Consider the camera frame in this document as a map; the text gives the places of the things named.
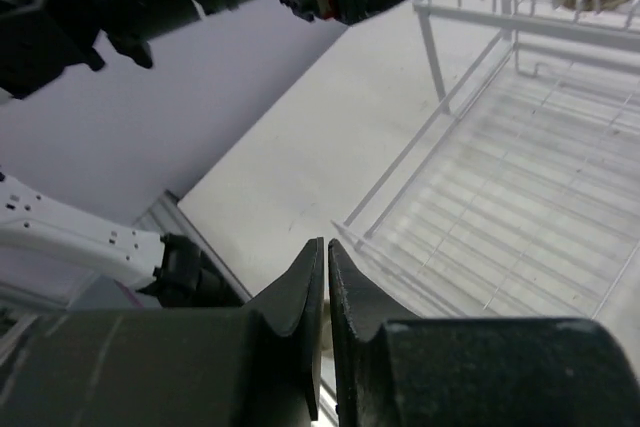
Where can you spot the aluminium mounting rail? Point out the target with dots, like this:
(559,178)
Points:
(190,274)

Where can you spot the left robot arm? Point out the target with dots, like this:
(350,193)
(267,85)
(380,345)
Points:
(112,101)

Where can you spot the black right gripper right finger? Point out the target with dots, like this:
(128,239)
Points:
(394,368)

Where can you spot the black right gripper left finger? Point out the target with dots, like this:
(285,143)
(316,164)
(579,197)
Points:
(253,365)

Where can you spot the white wire dish rack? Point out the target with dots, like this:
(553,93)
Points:
(519,195)

